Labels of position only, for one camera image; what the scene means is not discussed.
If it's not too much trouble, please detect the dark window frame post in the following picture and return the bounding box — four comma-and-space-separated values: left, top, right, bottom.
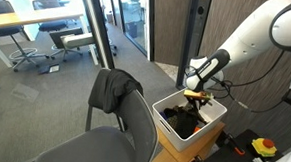
144, 0, 158, 62

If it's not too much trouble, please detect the orange handled tool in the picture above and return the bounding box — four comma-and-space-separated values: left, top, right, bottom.
225, 133, 247, 156

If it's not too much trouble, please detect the blue cloth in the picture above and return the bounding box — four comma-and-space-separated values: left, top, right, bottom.
158, 111, 169, 121

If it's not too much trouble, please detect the white plastic storage box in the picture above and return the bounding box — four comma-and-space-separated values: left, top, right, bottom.
149, 86, 229, 155

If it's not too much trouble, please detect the dark blue office chair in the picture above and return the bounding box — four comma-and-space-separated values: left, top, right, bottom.
0, 0, 53, 75

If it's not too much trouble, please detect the yellow red emergency stop button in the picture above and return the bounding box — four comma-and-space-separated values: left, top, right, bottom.
250, 137, 279, 159

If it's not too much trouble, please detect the glass door frame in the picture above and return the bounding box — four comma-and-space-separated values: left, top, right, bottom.
75, 0, 120, 71

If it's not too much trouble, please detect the black flat floor box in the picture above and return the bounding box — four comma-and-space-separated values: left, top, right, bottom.
38, 62, 61, 77

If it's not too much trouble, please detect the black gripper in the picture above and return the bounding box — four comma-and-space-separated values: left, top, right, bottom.
184, 97, 209, 111

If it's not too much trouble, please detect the wooden stand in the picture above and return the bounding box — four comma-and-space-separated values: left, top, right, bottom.
150, 118, 226, 162

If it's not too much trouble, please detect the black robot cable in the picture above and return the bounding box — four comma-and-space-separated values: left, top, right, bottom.
182, 44, 291, 117

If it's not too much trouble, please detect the olive polka dot cloth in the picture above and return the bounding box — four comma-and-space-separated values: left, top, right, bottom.
165, 114, 182, 129

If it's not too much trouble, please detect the black office chair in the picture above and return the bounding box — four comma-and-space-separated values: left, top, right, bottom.
29, 0, 88, 63

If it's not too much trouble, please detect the grey chair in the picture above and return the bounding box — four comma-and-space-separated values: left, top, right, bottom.
34, 64, 163, 162

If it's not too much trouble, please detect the black jacket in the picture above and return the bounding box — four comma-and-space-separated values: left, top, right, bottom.
87, 66, 146, 116

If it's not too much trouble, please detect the wooden desk with white legs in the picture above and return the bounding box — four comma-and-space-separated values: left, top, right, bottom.
0, 6, 102, 73

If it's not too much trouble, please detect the dark trash bin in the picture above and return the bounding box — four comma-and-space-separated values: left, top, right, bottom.
126, 20, 141, 39

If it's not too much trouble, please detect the black door frame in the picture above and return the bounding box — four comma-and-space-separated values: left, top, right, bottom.
175, 0, 213, 92

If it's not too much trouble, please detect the black cloth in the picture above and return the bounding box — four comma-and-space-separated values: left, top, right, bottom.
162, 103, 208, 141

